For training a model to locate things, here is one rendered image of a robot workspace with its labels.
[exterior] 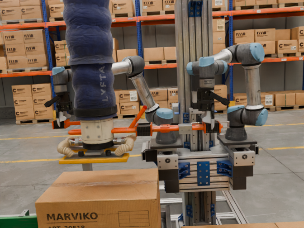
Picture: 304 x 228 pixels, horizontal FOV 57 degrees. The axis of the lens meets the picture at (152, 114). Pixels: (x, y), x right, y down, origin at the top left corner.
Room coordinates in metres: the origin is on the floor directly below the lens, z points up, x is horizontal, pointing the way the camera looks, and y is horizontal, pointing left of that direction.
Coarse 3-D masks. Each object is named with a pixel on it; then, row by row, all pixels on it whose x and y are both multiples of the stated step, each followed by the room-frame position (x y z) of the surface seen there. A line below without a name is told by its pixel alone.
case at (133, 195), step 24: (48, 192) 1.38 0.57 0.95; (72, 192) 1.36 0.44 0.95; (96, 192) 1.35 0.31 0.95; (120, 192) 1.33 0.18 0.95; (144, 192) 1.32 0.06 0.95; (48, 216) 1.27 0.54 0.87; (72, 216) 1.27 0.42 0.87; (96, 216) 1.26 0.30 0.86; (120, 216) 1.25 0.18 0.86; (144, 216) 1.25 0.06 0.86
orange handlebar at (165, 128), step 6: (156, 126) 1.45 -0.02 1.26; (162, 126) 1.41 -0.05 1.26; (168, 126) 1.40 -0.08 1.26; (174, 126) 1.44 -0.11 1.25; (192, 126) 1.40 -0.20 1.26; (198, 126) 1.39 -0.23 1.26; (222, 126) 1.39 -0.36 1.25; (72, 132) 1.43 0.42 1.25; (78, 132) 1.43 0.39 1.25; (114, 132) 1.42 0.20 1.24; (120, 132) 1.41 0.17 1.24; (126, 132) 1.41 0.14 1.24; (132, 132) 1.41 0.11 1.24; (162, 132) 1.40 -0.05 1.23; (168, 132) 1.40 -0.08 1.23
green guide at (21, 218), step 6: (24, 210) 1.78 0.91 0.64; (12, 216) 1.72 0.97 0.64; (18, 216) 1.72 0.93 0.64; (24, 216) 1.71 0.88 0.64; (30, 216) 1.71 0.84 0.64; (36, 216) 1.70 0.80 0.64; (0, 222) 1.70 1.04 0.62; (6, 222) 1.70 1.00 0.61; (12, 222) 1.70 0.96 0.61; (18, 222) 1.69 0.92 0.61; (24, 222) 1.69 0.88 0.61; (30, 222) 1.69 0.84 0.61; (36, 222) 1.69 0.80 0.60
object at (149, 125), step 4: (136, 124) 1.42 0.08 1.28; (140, 124) 1.48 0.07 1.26; (144, 124) 1.47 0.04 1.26; (148, 124) 1.47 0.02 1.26; (136, 128) 1.40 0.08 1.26; (140, 128) 1.39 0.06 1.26; (144, 128) 1.39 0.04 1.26; (148, 128) 1.38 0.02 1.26; (136, 132) 1.40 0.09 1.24; (140, 132) 1.40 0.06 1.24; (144, 132) 1.39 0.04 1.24; (148, 132) 1.39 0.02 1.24; (152, 132) 1.46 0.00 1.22; (136, 136) 1.40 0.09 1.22
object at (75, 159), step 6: (108, 150) 1.35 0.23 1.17; (72, 156) 1.36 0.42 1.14; (78, 156) 1.36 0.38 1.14; (84, 156) 1.35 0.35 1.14; (90, 156) 1.35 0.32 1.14; (96, 156) 1.34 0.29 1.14; (102, 156) 1.34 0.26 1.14; (108, 156) 1.33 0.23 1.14; (114, 156) 1.33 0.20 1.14; (120, 156) 1.32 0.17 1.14; (126, 156) 1.33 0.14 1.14; (60, 162) 1.32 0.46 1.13; (66, 162) 1.31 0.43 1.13; (72, 162) 1.31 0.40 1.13; (78, 162) 1.31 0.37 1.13; (84, 162) 1.31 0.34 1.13; (90, 162) 1.31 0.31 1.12; (96, 162) 1.31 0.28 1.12; (102, 162) 1.30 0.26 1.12; (108, 162) 1.30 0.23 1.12
